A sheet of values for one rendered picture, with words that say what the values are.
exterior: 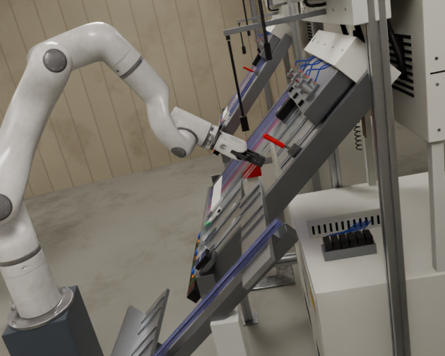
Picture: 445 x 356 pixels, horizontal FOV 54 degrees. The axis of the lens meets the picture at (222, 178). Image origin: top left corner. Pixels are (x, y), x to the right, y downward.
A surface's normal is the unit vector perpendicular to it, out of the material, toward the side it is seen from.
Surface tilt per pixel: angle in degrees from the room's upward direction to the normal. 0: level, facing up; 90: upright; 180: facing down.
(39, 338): 90
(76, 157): 90
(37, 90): 117
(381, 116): 90
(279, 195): 90
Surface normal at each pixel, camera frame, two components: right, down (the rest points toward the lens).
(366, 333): -0.03, 0.35
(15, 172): 0.71, -0.15
